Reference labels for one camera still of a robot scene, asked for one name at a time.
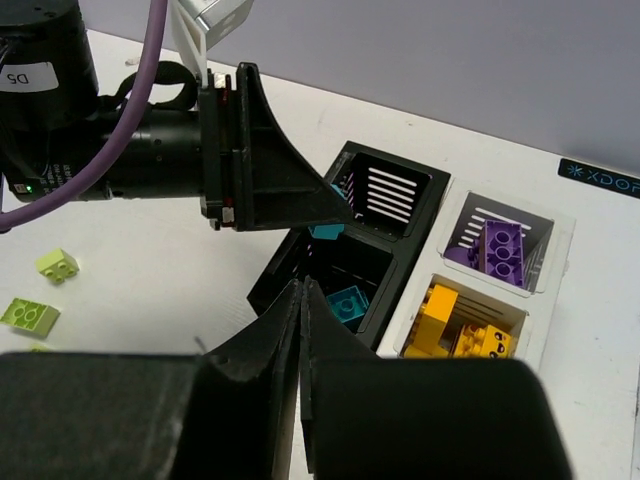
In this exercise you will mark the lime lego brick with studs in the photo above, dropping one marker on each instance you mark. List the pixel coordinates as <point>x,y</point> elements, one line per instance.
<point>39,348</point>

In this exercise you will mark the yellow striped lego assembly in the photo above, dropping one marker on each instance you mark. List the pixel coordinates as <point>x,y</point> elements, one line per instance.
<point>442,329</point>

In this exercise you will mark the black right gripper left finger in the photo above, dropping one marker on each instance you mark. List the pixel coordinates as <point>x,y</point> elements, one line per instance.
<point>226,414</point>

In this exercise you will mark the black slotted container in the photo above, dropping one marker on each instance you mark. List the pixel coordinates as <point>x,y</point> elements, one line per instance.
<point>394,202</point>

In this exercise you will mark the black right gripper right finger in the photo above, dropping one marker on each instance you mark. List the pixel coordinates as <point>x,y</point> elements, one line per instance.
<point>368,417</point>

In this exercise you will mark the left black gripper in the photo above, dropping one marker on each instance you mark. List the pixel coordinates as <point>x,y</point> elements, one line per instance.
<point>162,134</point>

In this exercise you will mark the white slotted container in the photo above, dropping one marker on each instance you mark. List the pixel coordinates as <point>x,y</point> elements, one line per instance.
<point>524,312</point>

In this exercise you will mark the teal square lego brick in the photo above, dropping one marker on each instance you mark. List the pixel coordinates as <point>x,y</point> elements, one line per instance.
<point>330,232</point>
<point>348,304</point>

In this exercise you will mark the purple lego brick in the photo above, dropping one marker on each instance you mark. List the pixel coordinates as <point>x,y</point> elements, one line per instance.
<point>498,252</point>

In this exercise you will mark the small lime lego brick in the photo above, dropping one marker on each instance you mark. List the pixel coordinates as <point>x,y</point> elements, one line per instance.
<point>57,266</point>

